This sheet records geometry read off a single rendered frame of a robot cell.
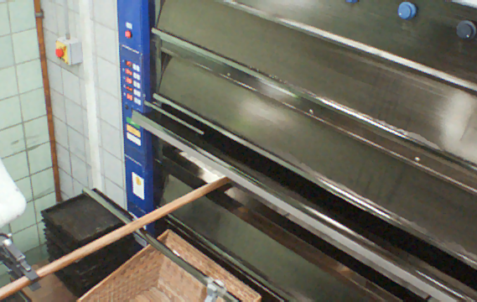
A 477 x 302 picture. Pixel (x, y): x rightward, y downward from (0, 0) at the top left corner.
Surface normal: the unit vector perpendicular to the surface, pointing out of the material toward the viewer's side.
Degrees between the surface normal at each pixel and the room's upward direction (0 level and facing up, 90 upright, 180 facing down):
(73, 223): 0
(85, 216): 0
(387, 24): 90
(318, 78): 70
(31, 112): 90
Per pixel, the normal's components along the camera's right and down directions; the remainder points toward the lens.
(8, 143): 0.70, 0.38
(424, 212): -0.65, 0.01
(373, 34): -0.71, 0.33
